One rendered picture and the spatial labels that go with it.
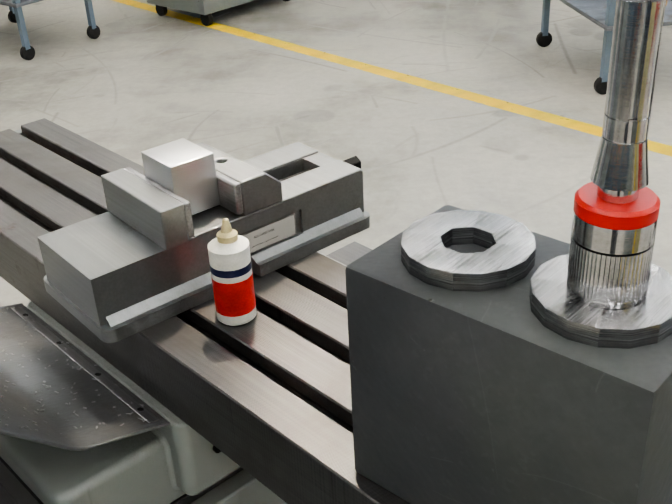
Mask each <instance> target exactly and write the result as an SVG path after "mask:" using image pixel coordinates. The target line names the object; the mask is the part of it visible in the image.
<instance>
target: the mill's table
mask: <svg viewBox="0 0 672 504"><path fill-rule="evenodd" d="M128 167H130V168H132V169H134V170H135V171H137V172H139V173H141V174H142V175H144V176H145V173H144V167H143V166H141V165H139V164H137V163H135V162H133V161H131V160H129V159H127V158H125V157H123V156H121V155H119V154H117V153H115V152H113V151H110V150H108V149H106V148H104V147H102V146H100V145H98V144H96V143H94V142H92V141H90V140H88V139H86V138H84V137H82V136H80V135H78V134H76V133H74V132H72V131H70V130H68V129H66V128H64V127H62V126H60V125H58V124H55V123H53V122H51V121H49V120H47V119H45V118H43V119H40V120H37V121H33V122H30V123H27V124H24V125H21V129H18V130H15V131H13V130H11V129H7V130H4V131H0V277H2V278H3V279H4V280H5V281H7V282H8V283H9V284H10V285H12V286H13V287H14V288H15V289H17V290H18V291H19V292H21V293H22V294H23V295H24V296H26V297H27V298H28V299H29V300H31V301H32V302H33V303H34V304H36V305H37V306H38V307H39V308H41V309H42V310H43V311H45V312H46V313H47V314H48V315H50V316H51V317H52V318H53V319H55V320H56V321H57V322H58V323H60V324H61V325H62V326H64V327H65V328H66V329H67V330H69V331H70V332H71V333H72V334H74V335H75V336H76V337H77V338H79V339H80V340H81V341H82V342H84V343H85V344H86V345H88V346H89V347H90V348H91V349H93V350H94V351H95V352H96V353H98V354H99V355H100V356H101V357H103V358H104V359H105V360H106V361H108V362H109V363H110V364H112V365H113V366H114V367H115V368H117V369H118V370H119V371H120V372H122V373H123V374H124V375H125V376H127V377H128V378H129V379H131V380H132V381H133V382H134V383H136V384H137V385H138V386H139V387H141V388H142V389H143V390H144V391H146V392H147V393H148V394H149V395H151V396H152V397H153V398H155V399H156V400H157V401H158V402H160V403H161V404H162V405H163V406H165V407H166V408H167V409H168V410H170V411H171V412H172V413H173V414H175V415H176V416H177V417H179V418H180V419H181V420H182V421H184V422H185V423H186V424H187V425H189V426H190V427H191V428H192V429H194V430H195V431H196V432H197V433H199V434H200V435H201V436H203V437H204V438H205V439H206V440H208V441H209V442H210V443H211V444H213V445H214V446H215V447H216V448H218V449H219V450H220V451H222V452H223V453H224V454H225V455H227V456H228V457H229V458H230V459H232V460H233V461H234V462H235V463H237V464H238V465H239V466H240V467H242V468H243V469H244V470H246V471H247V472H248V473H249V474H251V475H252V476H253V477H254V478H256V479H257V480H258V481H259V482H261V483H262V484H263V485H264V486H266V487H267V488H268V489H270V490H271V491H272V492H273V493H275V494H276V495H277V496H278V497H280V498H281V499H282V500H283V501H285V502H286V503H287V504H410V503H408V502H407V501H405V500H403V499H402V498H400V497H398V496H396V495H395V494H393V493H391V492H390V491H388V490H386V489H384V488H383V487H381V486H379V485H378V484H376V483H374V482H373V481H371V480H369V479H367V478H366V477H364V476H362V475H361V474H359V473H357V471H356V470H355V463H354V442H353V421H352V400H351V380H350V359H349V338H348V317H347V297H346V276H345V269H346V267H347V266H345V265H343V264H341V263H339V262H337V261H335V260H333V259H330V258H328V257H326V256H324V255H322V254H320V253H318V252H315V253H313V254H310V255H308V256H306V257H304V258H302V259H299V260H297V261H295V262H293V263H290V264H288V265H286V266H284V267H282V268H279V269H277V270H275V271H273V272H271V273H268V274H266V275H264V276H262V277H260V276H259V275H257V274H255V273H253V281H254V290H255V300H256V311H257V314H256V316H255V318H254V319H252V320H251V321H250V322H248V323H246V324H243V325H239V326H229V325H226V324H223V323H221V322H220V321H219V320H218V319H217V314H216V308H215V301H214V298H213V299H211V300H209V301H206V302H204V303H202V304H200V305H198V306H195V307H193V308H191V309H189V310H187V311H184V312H182V313H180V314H178V315H175V316H173V317H171V318H169V319H167V320H164V321H162V322H160V323H158V324H156V325H153V326H151V327H149V328H147V329H145V330H142V331H140V332H138V333H136V334H133V335H131V336H129V337H127V338H125V339H122V340H120V341H118V342H114V343H105V342H103V341H102V340H100V339H99V338H98V337H97V336H96V335H95V334H94V333H93V332H91V331H90V330H89V329H88V328H87V327H86V326H85V325H84V324H82V323H81V322H80V321H79V320H78V319H77V318H76V317H75V316H73V315H72V314H71V313H70V312H69V311H68V310H67V309H66V308H64V307H63V306H62V305H61V304H60V303H59V302H58V301H57V300H55V299H54V298H53V297H52V296H51V295H50V294H49V293H47V291H46V288H45V283H44V277H45V275H46V272H45V268H44V263H43V259H42V255H41V251H40V247H39V243H38V239H37V237H39V236H42V235H44V234H47V233H50V232H53V231H55V230H58V229H61V228H64V227H66V226H69V225H72V224H75V223H78V222H80V221H83V220H86V219H89V218H91V217H94V216H97V215H100V214H103V213H105V212H108V210H107V205H106V200H105V195H104V190H103V184H102V179H101V175H104V174H107V173H110V172H113V171H116V170H119V169H125V168H128Z"/></svg>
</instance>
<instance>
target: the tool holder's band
mask: <svg viewBox="0 0 672 504"><path fill-rule="evenodd" d="M660 203H661V202H660V198H659V197H658V196H657V194H655V193H654V192H653V191H652V190H651V189H650V188H648V187H645V188H643V189H640V191H639V197H638V199H636V200H635V201H633V202H630V203H625V204H617V203H610V202H607V201H604V200H602V199H601V198H600V197H599V196H598V195H597V185H595V184H594V183H593V182H590V183H587V184H585V185H583V186H582V187H580V188H579V189H578V190H577V191H576V192H575V196H574V206H573V209H574V212H575V214H576V215H577V216H578V217H579V218H580V219H582V220H583V221H585V222H587V223H589V224H591V225H594V226H597V227H601V228H606V229H613V230H633V229H639V228H643V227H646V226H649V225H651V224H653V223H654V222H655V221H656V220H657V219H658V216H659V210H660Z"/></svg>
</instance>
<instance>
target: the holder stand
mask: <svg viewBox="0 0 672 504"><path fill-rule="evenodd" d="M569 248H570V244H569V243H566V242H563V241H560V240H557V239H554V238H551V237H548V236H544V235H541V234H538V233H535V232H532V231H530V230H529V229H528V228H527V227H526V226H525V225H524V224H522V223H520V222H518V221H516V220H514V219H512V218H509V217H507V216H505V215H501V214H496V213H491V212H486V211H481V210H464V209H461V208H457V207H454V206H451V205H445V206H443V207H441V208H440V209H438V210H436V211H435V212H433V213H432V214H430V215H428V216H426V217H424V218H421V219H419V220H416V221H414V222H413V223H412V224H411V225H410V226H409V227H408V228H407V229H406V230H404V231H402V232H401V233H399V234H397V235H396V236H394V237H393V238H391V239H389V240H388V241H386V242H384V243H383V244H381V245H380V246H378V247H376V248H375V249H373V250H371V251H370V252H368V253H367V254H365V255H363V256H362V257H360V258H358V259H357V260H355V261H354V262H352V263H350V264H349V265H347V267H346V269H345V276H346V297H347V317H348V338H349V359H350V380H351V400H352V421H353V442H354V463H355V470H356V471H357V473H359V474H361V475H362V476H364V477H366V478H367V479H369V480H371V481H373V482H374V483H376V484H378V485H379V486H381V487H383V488H384V489H386V490H388V491H390V492H391V493H393V494H395V495H396V496H398V497H400V498H402V499H403V500H405V501H407V502H408V503H410V504H672V275H670V274H669V273H668V272H667V271H666V270H665V269H663V268H661V267H659V266H657V265H654V264H651V271H650V277H649V284H648V291H647V295H646V297H645V298H644V299H643V300H642V301H641V302H639V303H637V304H635V305H632V306H629V307H624V308H603V307H597V306H593V305H590V304H587V303H584V302H582V301H580V300H579V299H577V298H576V297H574V296H573V295H572V294H571V293H570V292H569V291H568V289H567V286H566V280H567V269H568V259H569Z"/></svg>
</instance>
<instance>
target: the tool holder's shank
mask: <svg viewBox="0 0 672 504"><path fill-rule="evenodd" d="M665 6H666V0H616V8H615V17H614V26H613V36H612V45H611V54H610V63H609V73H608V82H607V91H606V101H605V110H604V119H603V128H602V136H601V139H600V143H599V147H598V150H597V154H596V158H595V161H594V165H593V169H592V172H591V176H590V179H591V181H592V182H593V183H594V184H595V185H597V195H598V196H599V197H600V198H601V199H602V200H604V201H607V202H610V203H617V204H625V203H630V202H633V201H635V200H636V199H638V197H639V191H640V189H643V188H645V187H646V186H647V185H648V184H649V166H648V132H649V124H650V117H651V110H652V102H653V95H654V87H655V80H656V73H657V65H658V58H659V51H660V43H661V36H662V28H663V21H664V14H665Z"/></svg>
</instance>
